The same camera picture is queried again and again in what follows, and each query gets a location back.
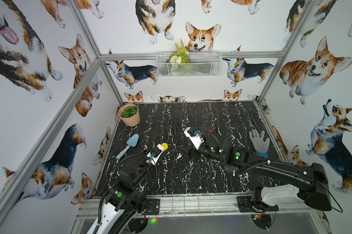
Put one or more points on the yellow paint jar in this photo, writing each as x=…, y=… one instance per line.
x=164, y=145

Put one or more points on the beige pot with green plant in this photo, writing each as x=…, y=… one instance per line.
x=129, y=114

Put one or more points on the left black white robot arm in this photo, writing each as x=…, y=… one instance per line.
x=122, y=201

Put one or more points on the green fern plant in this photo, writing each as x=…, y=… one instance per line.
x=181, y=55

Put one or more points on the grey rubber glove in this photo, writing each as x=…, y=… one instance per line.
x=260, y=144

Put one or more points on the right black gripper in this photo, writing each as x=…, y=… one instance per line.
x=192, y=150

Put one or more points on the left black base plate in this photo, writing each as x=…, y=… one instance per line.
x=152, y=207

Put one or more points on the light blue garden trowel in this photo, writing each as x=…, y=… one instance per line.
x=132, y=142

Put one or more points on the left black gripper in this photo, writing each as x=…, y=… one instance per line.
x=148, y=163

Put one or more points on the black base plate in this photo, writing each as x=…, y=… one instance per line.
x=251, y=205
x=152, y=207

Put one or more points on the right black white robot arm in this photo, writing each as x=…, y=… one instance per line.
x=311, y=180

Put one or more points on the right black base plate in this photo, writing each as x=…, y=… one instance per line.
x=251, y=205

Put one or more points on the white wire wall basket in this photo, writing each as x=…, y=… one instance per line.
x=193, y=64

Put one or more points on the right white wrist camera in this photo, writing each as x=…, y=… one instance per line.
x=194, y=137

